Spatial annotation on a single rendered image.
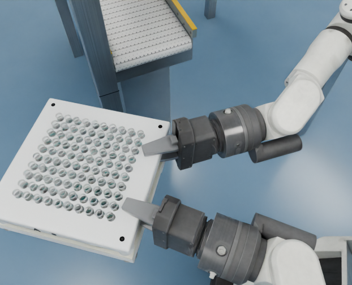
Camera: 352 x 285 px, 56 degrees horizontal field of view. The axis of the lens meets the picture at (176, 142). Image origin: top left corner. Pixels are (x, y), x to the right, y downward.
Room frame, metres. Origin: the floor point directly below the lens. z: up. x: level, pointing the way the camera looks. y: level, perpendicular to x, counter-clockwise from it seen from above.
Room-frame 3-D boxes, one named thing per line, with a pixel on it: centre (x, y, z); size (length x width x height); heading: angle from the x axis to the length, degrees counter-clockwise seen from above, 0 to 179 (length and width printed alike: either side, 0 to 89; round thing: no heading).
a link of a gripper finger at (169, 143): (0.31, 0.03, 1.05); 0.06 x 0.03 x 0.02; 108
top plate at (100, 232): (0.28, 0.16, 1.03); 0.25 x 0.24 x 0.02; 166
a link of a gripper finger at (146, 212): (0.19, 0.05, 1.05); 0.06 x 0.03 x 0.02; 68
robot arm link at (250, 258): (0.13, -0.14, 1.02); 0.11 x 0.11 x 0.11; 68
